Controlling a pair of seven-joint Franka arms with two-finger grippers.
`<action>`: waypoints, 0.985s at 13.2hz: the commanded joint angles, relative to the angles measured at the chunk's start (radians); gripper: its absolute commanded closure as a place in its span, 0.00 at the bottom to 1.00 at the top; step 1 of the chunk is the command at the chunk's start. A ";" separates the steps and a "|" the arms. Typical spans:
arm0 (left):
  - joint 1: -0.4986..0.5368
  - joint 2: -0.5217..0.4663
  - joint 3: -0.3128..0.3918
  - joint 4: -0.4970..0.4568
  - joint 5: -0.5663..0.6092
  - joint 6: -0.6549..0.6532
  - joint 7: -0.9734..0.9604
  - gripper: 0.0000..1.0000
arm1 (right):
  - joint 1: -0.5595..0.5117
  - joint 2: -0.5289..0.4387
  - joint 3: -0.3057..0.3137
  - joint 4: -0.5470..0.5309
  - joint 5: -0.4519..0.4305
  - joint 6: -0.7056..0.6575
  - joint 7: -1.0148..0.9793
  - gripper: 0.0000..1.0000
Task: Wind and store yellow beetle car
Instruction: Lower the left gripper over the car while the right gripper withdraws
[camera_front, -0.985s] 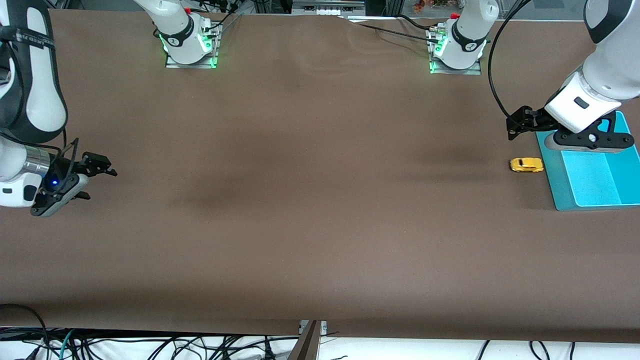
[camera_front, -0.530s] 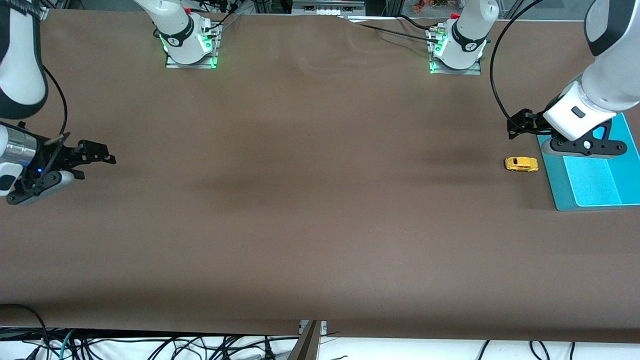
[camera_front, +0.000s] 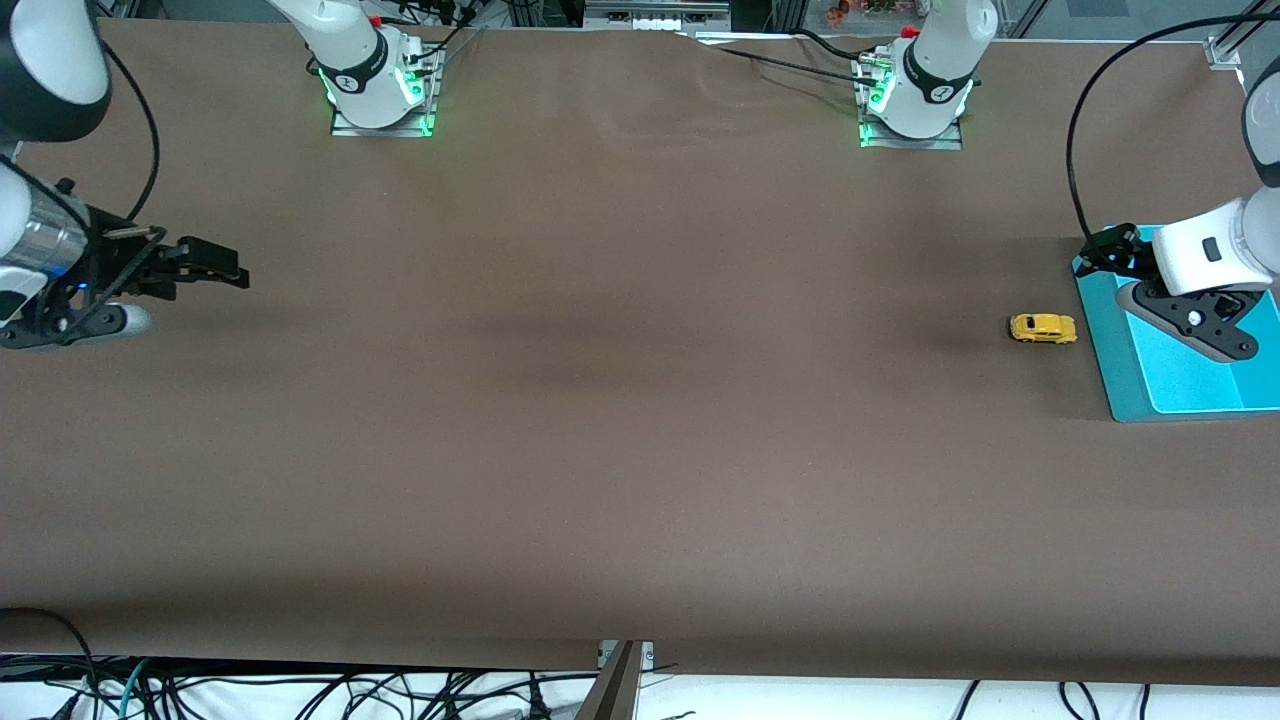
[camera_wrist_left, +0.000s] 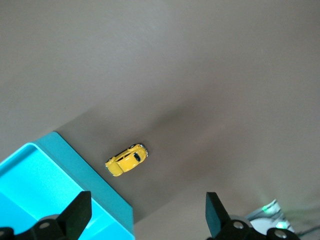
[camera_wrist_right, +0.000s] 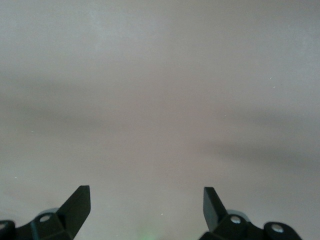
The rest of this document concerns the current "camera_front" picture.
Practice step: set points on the yellow beetle toy car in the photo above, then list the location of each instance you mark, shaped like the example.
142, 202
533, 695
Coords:
1043, 327

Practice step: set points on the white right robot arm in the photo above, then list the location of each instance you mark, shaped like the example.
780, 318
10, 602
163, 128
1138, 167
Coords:
350, 60

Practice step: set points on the teal plastic bin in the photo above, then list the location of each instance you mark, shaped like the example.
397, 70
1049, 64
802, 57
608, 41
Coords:
1190, 385

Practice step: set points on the orange background object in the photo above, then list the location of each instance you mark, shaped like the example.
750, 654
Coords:
838, 12

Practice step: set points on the brown table cover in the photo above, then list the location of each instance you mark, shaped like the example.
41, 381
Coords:
640, 450

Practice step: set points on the white connector block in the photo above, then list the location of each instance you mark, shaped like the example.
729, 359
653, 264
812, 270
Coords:
657, 22

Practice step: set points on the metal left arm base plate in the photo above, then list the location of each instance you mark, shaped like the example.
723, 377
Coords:
945, 143

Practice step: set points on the aluminium frame corner bracket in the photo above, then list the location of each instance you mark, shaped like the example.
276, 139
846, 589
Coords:
1225, 50

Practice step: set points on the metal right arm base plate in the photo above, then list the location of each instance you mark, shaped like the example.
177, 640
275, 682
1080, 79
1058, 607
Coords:
400, 125

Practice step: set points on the aluminium profile post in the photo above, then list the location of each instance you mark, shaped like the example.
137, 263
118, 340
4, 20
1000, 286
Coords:
612, 690

